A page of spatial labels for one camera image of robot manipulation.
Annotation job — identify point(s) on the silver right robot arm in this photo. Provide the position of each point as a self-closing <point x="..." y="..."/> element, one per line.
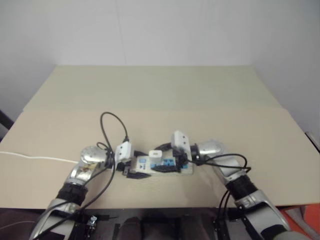
<point x="212" y="148"/>

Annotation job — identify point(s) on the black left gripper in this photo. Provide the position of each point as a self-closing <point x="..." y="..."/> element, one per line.
<point x="123" y="167"/>

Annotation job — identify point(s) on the small metal clamp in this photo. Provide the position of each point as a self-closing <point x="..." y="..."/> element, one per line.
<point x="92" y="221"/>

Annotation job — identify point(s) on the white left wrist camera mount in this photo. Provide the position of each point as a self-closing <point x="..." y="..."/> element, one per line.
<point x="123" y="150"/>

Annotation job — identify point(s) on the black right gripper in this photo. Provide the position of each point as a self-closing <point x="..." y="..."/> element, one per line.
<point x="180" y="160"/>

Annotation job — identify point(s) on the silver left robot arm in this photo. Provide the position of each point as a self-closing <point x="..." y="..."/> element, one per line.
<point x="88" y="155"/>

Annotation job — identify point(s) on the dark rounded shape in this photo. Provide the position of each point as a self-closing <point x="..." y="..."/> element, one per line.
<point x="131" y="228"/>

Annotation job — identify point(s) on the black table frame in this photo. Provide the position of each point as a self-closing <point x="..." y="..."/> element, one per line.
<point x="155" y="211"/>

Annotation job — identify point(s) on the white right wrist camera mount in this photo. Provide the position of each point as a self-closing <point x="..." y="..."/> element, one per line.
<point x="181" y="141"/>

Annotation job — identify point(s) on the orange and grey cloth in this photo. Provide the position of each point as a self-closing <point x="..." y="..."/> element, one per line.
<point x="312" y="215"/>

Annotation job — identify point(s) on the white charger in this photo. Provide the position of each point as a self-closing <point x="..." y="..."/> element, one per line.
<point x="155" y="157"/>

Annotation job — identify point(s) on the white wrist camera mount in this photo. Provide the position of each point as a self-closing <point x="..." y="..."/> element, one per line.
<point x="181" y="141"/>
<point x="123" y="150"/>

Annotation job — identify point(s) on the white power strip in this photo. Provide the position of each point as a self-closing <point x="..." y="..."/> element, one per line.
<point x="187" y="171"/>

